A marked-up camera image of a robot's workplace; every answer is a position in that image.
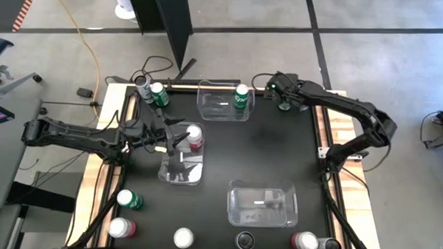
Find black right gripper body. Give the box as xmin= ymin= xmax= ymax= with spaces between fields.
xmin=264 ymin=71 xmax=302 ymax=105

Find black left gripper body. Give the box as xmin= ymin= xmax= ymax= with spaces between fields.
xmin=130 ymin=108 xmax=171 ymax=154

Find pink white Spindrift can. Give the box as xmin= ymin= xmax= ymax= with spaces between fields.
xmin=107 ymin=216 xmax=138 ymax=240
xmin=185 ymin=123 xmax=206 ymax=151
xmin=172 ymin=226 xmax=196 ymax=249
xmin=289 ymin=230 xmax=320 ymax=249

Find clear plastic storage bin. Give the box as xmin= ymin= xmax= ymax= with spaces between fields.
xmin=195 ymin=78 xmax=256 ymax=123
xmin=157 ymin=120 xmax=207 ymax=187
xmin=225 ymin=178 xmax=300 ymax=230

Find long black bar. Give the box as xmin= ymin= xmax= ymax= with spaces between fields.
xmin=148 ymin=76 xmax=242 ymax=88

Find black standing panel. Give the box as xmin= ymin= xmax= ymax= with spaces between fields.
xmin=123 ymin=0 xmax=196 ymax=72

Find black desk side panel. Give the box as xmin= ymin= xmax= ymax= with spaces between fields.
xmin=6 ymin=181 xmax=77 ymax=214

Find grey desk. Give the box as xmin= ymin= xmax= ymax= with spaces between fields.
xmin=0 ymin=96 xmax=44 ymax=214

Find black mat orange stripes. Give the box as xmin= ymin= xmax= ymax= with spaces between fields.
xmin=0 ymin=0 xmax=41 ymax=35

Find black cable loops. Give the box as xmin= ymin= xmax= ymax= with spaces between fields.
xmin=128 ymin=54 xmax=175 ymax=85

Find yellow cable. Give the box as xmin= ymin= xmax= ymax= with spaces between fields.
xmin=44 ymin=0 xmax=104 ymax=118

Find white round pedestal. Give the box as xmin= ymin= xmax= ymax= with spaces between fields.
xmin=109 ymin=0 xmax=137 ymax=21

